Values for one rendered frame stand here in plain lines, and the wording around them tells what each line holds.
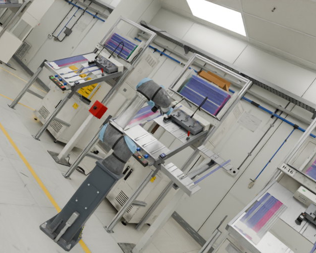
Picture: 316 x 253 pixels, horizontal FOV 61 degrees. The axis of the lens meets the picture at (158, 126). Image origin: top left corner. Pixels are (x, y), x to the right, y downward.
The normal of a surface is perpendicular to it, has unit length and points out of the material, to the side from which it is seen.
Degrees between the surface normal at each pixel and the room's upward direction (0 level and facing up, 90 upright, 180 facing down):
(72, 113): 90
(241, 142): 90
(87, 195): 90
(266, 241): 45
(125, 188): 90
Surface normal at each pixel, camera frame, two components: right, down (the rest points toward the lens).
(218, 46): -0.42, -0.32
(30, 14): 0.67, 0.52
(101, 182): -0.07, -0.05
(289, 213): 0.14, -0.79
